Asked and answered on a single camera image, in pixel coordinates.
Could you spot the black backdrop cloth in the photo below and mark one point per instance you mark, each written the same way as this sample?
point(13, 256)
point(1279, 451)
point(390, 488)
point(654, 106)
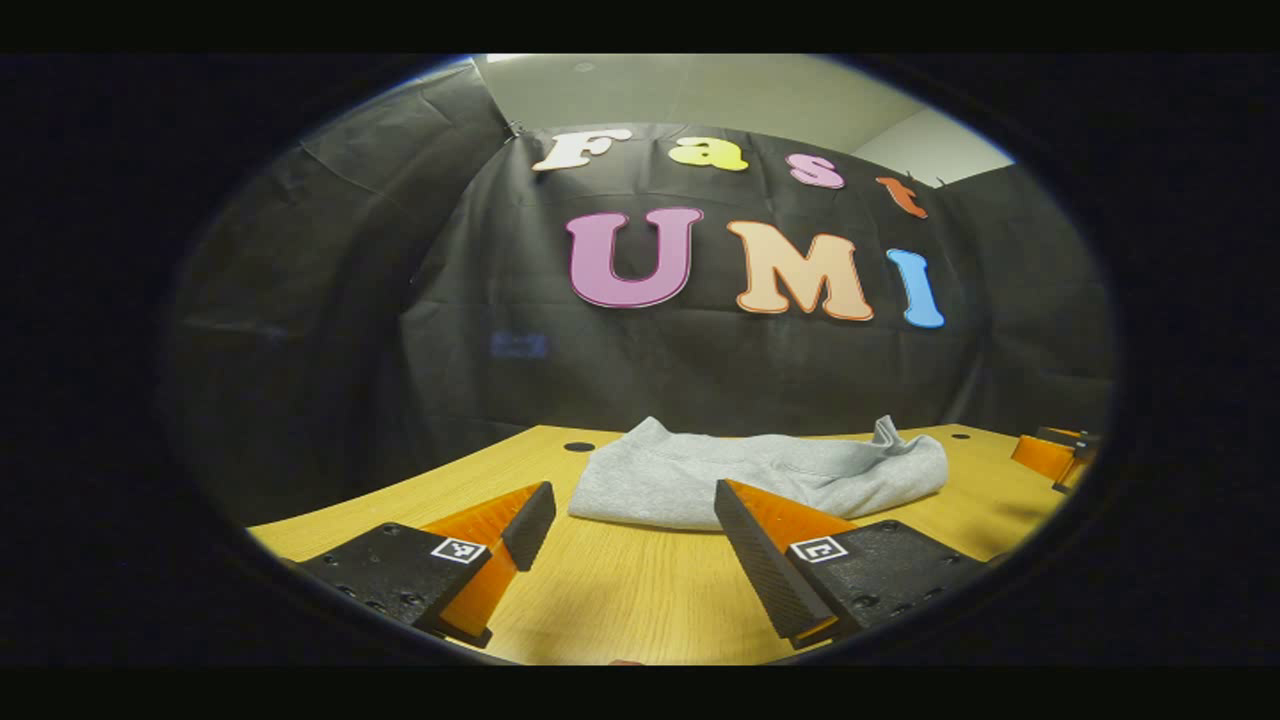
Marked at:
point(700, 370)

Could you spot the grey sweatshirt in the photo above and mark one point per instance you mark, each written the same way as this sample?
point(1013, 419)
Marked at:
point(700, 480)

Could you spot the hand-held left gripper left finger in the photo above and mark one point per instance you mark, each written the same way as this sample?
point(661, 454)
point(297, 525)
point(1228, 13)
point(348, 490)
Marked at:
point(532, 522)

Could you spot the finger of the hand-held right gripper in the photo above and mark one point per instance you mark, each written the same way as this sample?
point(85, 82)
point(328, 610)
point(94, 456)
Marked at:
point(1070, 435)
point(1045, 458)

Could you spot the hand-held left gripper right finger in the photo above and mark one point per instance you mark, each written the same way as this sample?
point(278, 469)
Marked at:
point(750, 560)

